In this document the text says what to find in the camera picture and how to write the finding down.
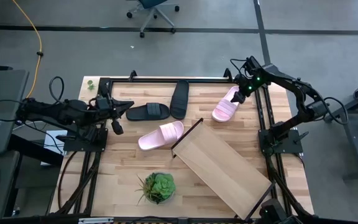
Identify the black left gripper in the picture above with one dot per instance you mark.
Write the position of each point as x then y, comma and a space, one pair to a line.
107, 107

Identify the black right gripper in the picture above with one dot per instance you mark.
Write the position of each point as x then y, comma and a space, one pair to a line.
249, 84

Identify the black slide sandal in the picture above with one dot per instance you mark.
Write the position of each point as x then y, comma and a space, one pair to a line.
179, 105
135, 113

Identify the pink slide sandal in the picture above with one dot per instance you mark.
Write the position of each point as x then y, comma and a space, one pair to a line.
151, 141
224, 112

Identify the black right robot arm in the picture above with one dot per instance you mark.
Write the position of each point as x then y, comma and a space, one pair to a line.
291, 84

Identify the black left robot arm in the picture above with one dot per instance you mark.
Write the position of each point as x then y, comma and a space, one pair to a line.
57, 113

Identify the wooden shelf with black legs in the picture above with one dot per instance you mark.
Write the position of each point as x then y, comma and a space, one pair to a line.
216, 165

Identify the succulent plant in white pot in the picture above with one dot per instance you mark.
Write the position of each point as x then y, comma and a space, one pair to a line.
160, 186

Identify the teal office chair grey base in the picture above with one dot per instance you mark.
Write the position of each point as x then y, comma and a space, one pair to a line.
149, 3

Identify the black device with green light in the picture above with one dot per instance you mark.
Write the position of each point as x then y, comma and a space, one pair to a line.
272, 210

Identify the dark grey side desk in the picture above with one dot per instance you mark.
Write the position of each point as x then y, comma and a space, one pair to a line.
5, 102

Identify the black low side desk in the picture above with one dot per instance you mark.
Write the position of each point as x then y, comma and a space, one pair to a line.
2, 199

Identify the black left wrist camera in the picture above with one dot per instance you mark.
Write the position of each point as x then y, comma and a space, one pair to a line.
117, 127

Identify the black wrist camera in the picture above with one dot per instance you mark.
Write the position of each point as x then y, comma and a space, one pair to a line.
250, 65
117, 127

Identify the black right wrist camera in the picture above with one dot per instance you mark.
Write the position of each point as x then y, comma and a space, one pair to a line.
250, 65

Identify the black aluminium table frame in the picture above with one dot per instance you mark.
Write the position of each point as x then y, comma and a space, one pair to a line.
172, 80

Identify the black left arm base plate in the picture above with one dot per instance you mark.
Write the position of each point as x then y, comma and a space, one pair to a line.
73, 146

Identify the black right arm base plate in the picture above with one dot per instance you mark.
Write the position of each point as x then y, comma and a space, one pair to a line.
292, 146

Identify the silver metal bracket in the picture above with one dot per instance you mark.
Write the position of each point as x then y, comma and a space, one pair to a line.
95, 221

